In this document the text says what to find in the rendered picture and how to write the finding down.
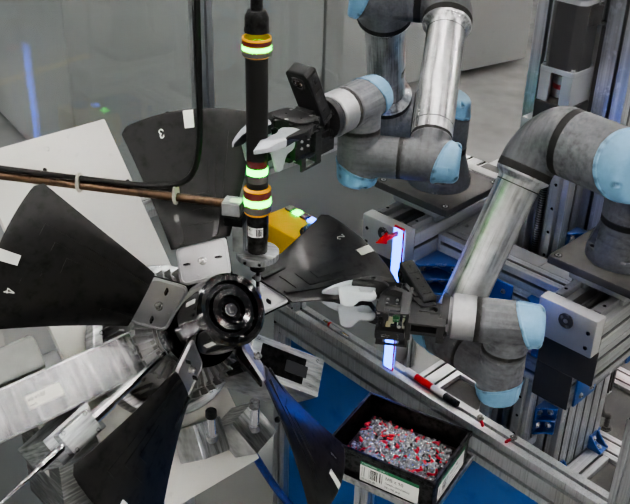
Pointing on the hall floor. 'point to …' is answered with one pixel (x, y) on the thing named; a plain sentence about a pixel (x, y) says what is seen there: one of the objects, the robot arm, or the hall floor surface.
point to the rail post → (280, 443)
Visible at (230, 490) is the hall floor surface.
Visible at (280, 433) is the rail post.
